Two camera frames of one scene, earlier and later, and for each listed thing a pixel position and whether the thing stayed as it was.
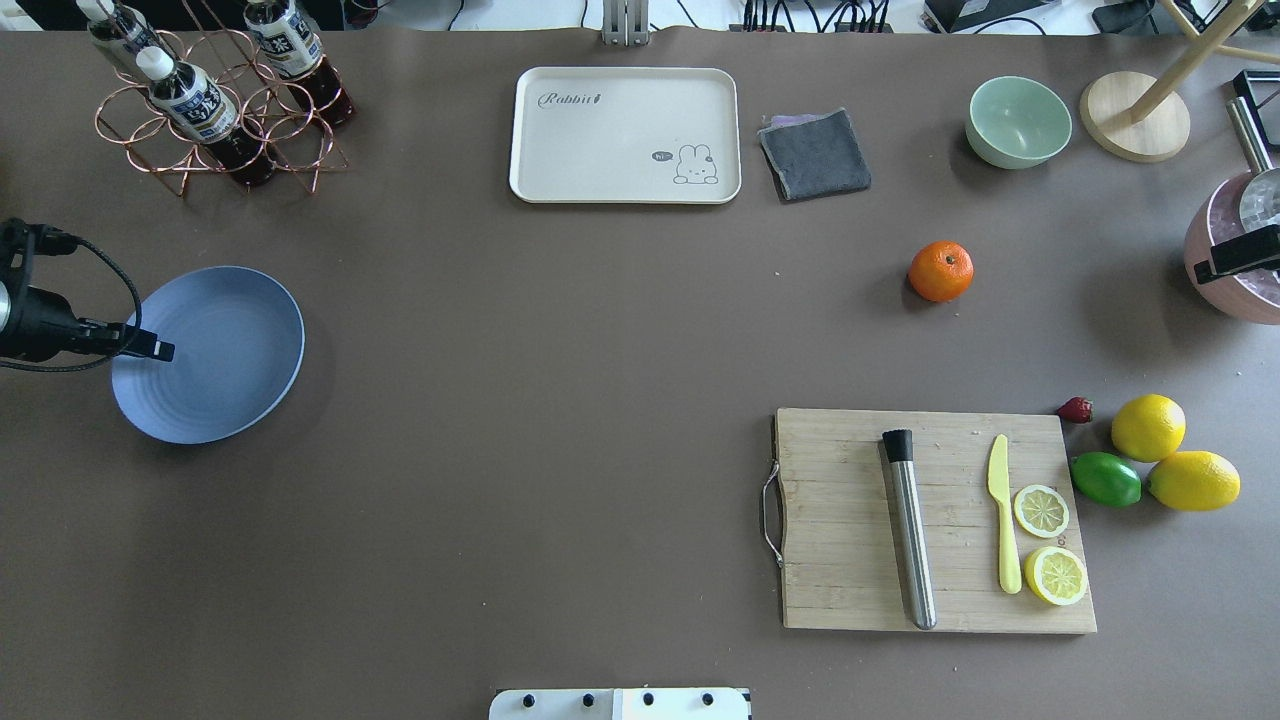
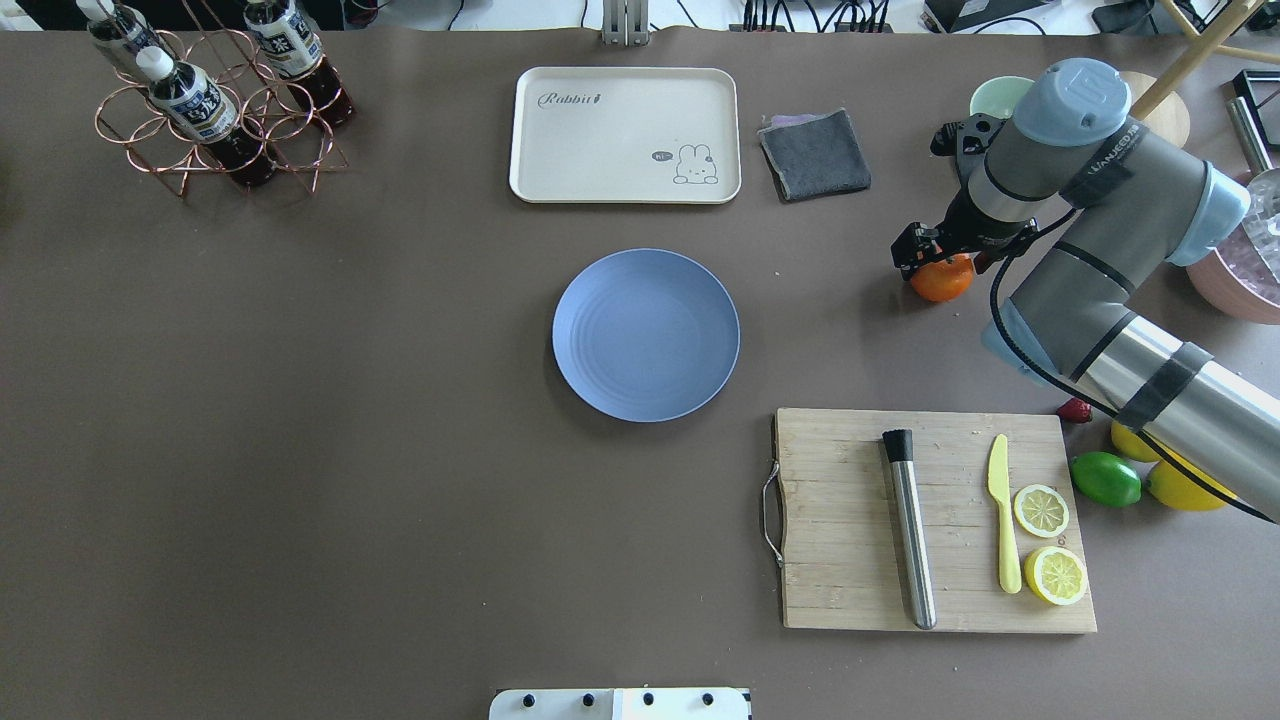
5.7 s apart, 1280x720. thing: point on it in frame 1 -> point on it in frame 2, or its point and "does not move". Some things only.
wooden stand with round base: x=1137 y=116 does not move
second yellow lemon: x=1195 y=481 does not move
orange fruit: x=941 y=271 does not move
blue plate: x=238 y=356 -> x=646 y=335
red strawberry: x=1076 y=410 does not move
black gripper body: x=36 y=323 -> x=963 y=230
